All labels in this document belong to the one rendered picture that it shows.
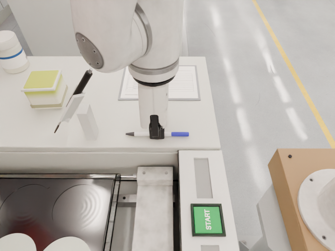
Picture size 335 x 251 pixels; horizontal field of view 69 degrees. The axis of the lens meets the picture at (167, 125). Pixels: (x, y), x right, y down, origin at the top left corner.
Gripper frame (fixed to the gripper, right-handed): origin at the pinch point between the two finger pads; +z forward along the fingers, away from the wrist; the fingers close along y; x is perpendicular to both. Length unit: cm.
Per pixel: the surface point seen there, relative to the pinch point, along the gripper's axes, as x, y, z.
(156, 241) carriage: 0.2, 19.8, 10.7
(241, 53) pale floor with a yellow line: 77, -186, 98
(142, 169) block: -3.4, 5.3, 7.9
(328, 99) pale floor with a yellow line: 136, -117, 99
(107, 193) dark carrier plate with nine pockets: -10.6, 10.8, 8.7
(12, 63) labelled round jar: -40.2, -22.3, -1.2
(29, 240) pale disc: -23.6, 20.3, 8.6
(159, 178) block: 0.5, 7.6, 7.9
